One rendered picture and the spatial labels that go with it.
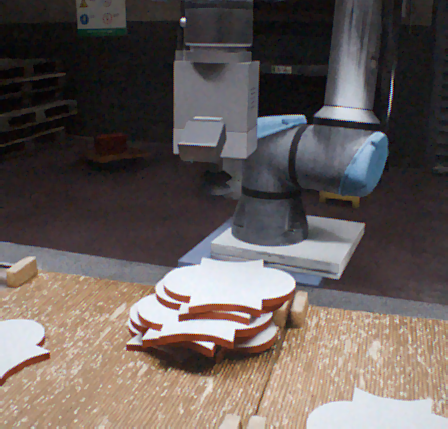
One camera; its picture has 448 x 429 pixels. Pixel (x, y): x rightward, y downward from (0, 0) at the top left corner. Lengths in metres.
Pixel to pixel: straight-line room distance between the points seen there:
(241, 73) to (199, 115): 0.07
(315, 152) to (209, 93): 0.41
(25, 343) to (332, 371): 0.35
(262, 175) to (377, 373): 0.50
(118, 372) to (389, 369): 0.30
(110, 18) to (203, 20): 5.65
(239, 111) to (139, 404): 0.32
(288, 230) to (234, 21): 0.56
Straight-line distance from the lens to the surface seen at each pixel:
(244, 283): 0.68
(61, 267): 0.99
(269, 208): 1.08
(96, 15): 6.37
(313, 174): 1.02
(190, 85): 0.65
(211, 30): 0.63
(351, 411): 0.60
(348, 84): 1.02
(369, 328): 0.77
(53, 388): 0.66
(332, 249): 1.09
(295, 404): 0.62
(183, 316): 0.65
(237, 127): 0.64
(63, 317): 0.79
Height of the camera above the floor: 1.31
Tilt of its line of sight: 18 degrees down
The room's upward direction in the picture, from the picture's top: straight up
